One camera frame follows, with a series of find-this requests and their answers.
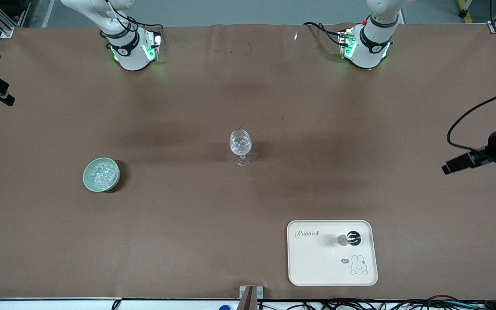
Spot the steel double jigger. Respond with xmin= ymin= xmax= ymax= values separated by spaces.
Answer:
xmin=337 ymin=230 xmax=362 ymax=247

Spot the cream tray with rabbit print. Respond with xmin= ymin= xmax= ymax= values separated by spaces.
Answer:
xmin=287 ymin=220 xmax=378 ymax=286

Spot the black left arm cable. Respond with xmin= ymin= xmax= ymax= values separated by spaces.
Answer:
xmin=447 ymin=81 xmax=496 ymax=152

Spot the clear ice cube pile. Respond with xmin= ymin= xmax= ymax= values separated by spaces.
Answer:
xmin=91 ymin=161 xmax=118 ymax=189

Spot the black base cable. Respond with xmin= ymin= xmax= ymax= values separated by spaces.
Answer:
xmin=143 ymin=24 xmax=163 ymax=43
xmin=303 ymin=22 xmax=345 ymax=46

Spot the brown table cover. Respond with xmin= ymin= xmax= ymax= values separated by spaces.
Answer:
xmin=0 ymin=24 xmax=496 ymax=301

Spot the black right base cable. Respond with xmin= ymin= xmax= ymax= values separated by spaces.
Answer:
xmin=143 ymin=24 xmax=163 ymax=43

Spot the clear wine glass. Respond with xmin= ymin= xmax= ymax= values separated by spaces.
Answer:
xmin=229 ymin=130 xmax=253 ymax=167

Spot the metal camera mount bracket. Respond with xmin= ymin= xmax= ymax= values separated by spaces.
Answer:
xmin=239 ymin=286 xmax=264 ymax=310

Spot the black left base cable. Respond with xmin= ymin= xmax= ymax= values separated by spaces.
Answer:
xmin=303 ymin=22 xmax=345 ymax=46

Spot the green ceramic bowl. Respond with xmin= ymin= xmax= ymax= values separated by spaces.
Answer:
xmin=83 ymin=158 xmax=121 ymax=192

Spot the black cable bundle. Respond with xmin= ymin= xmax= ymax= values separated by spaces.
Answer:
xmin=257 ymin=295 xmax=496 ymax=310

